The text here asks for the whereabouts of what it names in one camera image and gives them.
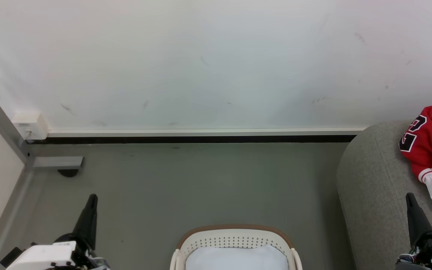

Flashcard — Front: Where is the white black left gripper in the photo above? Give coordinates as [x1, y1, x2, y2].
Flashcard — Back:
[6, 194, 110, 270]

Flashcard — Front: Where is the white perforated laundry basket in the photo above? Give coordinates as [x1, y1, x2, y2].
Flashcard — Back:
[169, 224, 303, 270]

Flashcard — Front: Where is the grey fabric sofa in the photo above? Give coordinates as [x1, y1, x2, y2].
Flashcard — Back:
[337, 120, 432, 270]

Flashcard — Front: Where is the grey metal foot plate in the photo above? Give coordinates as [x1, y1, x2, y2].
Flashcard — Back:
[32, 156, 84, 169]

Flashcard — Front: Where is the dark baseboard strip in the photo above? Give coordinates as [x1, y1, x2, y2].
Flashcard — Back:
[27, 135, 357, 145]

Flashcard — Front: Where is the pale white cloth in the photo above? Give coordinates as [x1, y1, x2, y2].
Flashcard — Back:
[185, 244, 289, 270]

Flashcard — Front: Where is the white wall socket box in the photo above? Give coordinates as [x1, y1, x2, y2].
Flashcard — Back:
[12, 111, 49, 140]

